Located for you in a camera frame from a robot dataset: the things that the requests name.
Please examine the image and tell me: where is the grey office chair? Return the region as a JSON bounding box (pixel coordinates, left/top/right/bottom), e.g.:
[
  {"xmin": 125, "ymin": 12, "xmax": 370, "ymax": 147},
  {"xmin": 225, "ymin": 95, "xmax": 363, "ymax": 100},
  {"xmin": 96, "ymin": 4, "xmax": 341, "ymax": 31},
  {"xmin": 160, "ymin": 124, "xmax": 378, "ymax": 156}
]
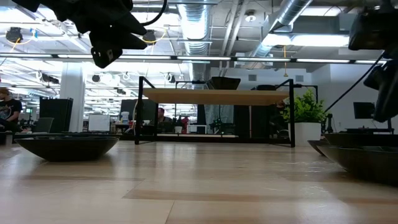
[{"xmin": 33, "ymin": 117, "xmax": 55, "ymax": 134}]

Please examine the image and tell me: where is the large black monitor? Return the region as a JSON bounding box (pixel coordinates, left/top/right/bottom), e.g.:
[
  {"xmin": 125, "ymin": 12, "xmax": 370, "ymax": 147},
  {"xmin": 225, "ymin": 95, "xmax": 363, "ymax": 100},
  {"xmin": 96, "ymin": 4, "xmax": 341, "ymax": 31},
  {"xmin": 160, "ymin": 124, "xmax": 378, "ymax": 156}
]
[{"xmin": 120, "ymin": 99, "xmax": 158, "ymax": 121}]

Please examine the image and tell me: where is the black ceiling camera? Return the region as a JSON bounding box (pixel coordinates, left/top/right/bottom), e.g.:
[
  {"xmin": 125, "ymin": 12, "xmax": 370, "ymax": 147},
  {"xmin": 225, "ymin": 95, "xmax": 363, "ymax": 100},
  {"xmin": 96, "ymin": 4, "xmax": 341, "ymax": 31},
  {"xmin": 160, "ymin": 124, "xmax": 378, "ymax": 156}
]
[{"xmin": 5, "ymin": 27, "xmax": 24, "ymax": 44}]

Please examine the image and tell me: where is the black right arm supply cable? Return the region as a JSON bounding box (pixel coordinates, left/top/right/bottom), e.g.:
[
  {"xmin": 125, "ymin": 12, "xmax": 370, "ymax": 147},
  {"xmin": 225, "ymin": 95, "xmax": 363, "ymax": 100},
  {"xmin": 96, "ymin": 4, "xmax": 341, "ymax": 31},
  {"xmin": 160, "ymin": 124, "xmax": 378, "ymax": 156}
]
[{"xmin": 324, "ymin": 52, "xmax": 386, "ymax": 113}]

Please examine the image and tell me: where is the black teardrop mini plate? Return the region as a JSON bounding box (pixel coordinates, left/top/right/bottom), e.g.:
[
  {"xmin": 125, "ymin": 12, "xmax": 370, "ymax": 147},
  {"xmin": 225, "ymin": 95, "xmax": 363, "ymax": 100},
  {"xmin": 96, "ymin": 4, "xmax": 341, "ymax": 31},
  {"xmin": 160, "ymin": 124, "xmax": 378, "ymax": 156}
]
[{"xmin": 251, "ymin": 84, "xmax": 281, "ymax": 91}]

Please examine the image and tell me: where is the black office desk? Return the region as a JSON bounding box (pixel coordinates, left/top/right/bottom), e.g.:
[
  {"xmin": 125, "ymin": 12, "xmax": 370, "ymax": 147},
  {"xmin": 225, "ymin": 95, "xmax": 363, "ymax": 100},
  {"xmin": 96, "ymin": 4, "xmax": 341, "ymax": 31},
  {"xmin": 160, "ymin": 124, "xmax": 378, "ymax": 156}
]
[{"xmin": 345, "ymin": 126, "xmax": 395, "ymax": 135}]

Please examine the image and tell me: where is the black square tray stack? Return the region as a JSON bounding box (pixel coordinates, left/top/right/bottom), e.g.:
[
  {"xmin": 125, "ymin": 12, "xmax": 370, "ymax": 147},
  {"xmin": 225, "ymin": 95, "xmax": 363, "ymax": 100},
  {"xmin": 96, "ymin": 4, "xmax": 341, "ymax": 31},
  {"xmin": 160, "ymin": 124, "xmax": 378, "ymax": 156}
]
[
  {"xmin": 323, "ymin": 133, "xmax": 398, "ymax": 147},
  {"xmin": 210, "ymin": 81, "xmax": 239, "ymax": 91}
]

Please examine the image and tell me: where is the white board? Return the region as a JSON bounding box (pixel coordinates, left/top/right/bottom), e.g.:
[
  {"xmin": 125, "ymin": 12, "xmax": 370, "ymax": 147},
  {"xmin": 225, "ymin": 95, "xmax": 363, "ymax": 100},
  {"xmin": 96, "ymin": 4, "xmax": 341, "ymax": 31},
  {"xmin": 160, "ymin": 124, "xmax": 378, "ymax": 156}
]
[{"xmin": 88, "ymin": 113, "xmax": 111, "ymax": 133}]

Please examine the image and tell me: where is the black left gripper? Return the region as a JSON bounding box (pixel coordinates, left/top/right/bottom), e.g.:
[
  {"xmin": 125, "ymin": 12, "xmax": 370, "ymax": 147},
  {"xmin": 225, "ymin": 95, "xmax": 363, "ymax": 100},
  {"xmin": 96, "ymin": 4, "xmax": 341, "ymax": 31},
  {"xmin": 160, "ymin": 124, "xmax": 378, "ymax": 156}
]
[{"xmin": 46, "ymin": 0, "xmax": 148, "ymax": 50}]

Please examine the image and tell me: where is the person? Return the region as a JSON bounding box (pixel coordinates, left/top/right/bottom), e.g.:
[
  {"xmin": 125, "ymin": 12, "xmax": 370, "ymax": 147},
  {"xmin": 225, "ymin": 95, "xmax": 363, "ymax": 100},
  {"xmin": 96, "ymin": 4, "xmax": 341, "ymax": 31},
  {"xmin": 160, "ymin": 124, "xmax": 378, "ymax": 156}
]
[
  {"xmin": 155, "ymin": 107, "xmax": 175, "ymax": 134},
  {"xmin": 0, "ymin": 88, "xmax": 23, "ymax": 133}
]

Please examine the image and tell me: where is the black left gripper cable loop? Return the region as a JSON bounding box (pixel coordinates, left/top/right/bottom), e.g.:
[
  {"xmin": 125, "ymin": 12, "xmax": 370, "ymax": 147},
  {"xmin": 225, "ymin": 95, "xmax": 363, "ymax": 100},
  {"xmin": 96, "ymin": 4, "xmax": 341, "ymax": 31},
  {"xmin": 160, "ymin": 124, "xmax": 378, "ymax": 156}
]
[{"xmin": 144, "ymin": 0, "xmax": 169, "ymax": 27}]

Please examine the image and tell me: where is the black ceiling device yellow cable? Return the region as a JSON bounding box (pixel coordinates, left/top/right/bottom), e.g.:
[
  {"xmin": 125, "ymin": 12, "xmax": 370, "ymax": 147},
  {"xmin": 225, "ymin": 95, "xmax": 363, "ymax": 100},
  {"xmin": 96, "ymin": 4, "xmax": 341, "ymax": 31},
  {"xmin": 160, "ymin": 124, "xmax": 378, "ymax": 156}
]
[{"xmin": 142, "ymin": 29, "xmax": 157, "ymax": 46}]

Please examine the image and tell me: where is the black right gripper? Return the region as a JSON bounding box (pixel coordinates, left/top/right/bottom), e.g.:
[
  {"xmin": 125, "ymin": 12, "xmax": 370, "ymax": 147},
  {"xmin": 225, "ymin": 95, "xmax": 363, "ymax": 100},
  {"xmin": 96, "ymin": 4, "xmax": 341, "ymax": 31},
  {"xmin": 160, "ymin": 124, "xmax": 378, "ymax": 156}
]
[{"xmin": 363, "ymin": 58, "xmax": 398, "ymax": 123}]

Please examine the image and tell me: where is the bright ceiling light panel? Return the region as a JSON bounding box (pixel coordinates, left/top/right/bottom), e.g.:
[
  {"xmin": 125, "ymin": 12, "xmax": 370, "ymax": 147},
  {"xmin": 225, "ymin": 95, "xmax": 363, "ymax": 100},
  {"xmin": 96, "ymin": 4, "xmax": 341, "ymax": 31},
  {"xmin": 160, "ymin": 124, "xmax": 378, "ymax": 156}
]
[{"xmin": 262, "ymin": 33, "xmax": 351, "ymax": 48}]

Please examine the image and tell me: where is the wooden shelf with black legs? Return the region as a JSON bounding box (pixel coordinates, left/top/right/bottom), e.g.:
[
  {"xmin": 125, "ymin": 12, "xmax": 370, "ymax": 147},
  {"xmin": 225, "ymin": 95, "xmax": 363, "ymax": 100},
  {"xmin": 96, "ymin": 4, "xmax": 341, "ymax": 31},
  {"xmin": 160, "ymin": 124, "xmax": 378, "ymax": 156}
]
[{"xmin": 134, "ymin": 76, "xmax": 296, "ymax": 149}]

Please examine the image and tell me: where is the long ceiling light strip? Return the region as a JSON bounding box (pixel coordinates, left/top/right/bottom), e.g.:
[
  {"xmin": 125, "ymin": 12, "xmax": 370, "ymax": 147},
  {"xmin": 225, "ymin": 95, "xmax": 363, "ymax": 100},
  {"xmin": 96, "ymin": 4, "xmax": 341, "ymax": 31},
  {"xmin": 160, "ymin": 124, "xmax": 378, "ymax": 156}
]
[{"xmin": 0, "ymin": 53, "xmax": 388, "ymax": 65}]

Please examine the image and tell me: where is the yellow hanging cord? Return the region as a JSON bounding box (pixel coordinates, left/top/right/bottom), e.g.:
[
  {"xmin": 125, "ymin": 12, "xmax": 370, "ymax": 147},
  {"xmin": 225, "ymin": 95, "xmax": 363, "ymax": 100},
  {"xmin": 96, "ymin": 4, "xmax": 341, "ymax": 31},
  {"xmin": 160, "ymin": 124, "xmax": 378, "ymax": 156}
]
[{"xmin": 282, "ymin": 45, "xmax": 288, "ymax": 78}]

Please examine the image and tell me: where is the white building column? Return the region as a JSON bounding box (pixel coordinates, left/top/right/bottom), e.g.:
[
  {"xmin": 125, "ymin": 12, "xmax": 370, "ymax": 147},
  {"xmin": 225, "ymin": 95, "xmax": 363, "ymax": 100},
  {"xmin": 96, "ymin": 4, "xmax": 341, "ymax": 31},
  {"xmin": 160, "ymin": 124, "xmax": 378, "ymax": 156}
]
[{"xmin": 60, "ymin": 62, "xmax": 86, "ymax": 133}]

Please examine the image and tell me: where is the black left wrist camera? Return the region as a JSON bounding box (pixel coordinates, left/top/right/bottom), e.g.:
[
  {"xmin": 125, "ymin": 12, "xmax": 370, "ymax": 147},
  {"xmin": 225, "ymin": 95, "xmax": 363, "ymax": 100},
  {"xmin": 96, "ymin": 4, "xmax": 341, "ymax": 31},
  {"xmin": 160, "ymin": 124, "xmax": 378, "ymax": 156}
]
[{"xmin": 91, "ymin": 45, "xmax": 124, "ymax": 69}]

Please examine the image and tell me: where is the black partition cabinet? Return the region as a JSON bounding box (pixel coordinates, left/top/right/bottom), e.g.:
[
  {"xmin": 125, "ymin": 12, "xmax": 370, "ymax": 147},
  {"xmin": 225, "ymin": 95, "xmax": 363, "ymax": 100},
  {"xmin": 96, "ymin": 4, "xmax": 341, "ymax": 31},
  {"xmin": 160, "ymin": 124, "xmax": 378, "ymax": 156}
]
[{"xmin": 39, "ymin": 98, "xmax": 74, "ymax": 134}]

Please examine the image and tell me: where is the wide silver air duct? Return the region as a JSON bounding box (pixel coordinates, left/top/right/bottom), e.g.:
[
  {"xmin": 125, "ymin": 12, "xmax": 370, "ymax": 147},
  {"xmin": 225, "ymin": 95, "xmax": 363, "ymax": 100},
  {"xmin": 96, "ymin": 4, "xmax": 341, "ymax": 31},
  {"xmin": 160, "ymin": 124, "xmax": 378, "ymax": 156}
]
[{"xmin": 177, "ymin": 0, "xmax": 215, "ymax": 82}]

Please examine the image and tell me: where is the small black monitor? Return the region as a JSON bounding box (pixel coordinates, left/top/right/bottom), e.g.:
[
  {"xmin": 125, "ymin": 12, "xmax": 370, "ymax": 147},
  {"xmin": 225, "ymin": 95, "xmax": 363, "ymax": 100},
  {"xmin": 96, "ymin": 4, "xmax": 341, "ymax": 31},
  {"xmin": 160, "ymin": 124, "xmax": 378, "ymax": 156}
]
[{"xmin": 353, "ymin": 101, "xmax": 376, "ymax": 120}]

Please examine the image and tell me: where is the group of black trays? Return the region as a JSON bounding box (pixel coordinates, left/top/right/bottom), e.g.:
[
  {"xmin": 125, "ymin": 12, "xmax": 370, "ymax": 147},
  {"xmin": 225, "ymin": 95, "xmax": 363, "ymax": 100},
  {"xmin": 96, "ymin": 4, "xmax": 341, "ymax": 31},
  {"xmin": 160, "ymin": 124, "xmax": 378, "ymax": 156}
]
[{"xmin": 12, "ymin": 133, "xmax": 295, "ymax": 145}]

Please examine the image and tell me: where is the green plant in white pot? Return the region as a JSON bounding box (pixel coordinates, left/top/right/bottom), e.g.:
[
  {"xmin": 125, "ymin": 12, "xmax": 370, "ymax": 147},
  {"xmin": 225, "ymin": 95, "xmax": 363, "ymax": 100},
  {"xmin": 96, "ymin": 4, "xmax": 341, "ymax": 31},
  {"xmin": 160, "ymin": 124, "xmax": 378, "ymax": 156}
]
[{"xmin": 280, "ymin": 88, "xmax": 327, "ymax": 147}]

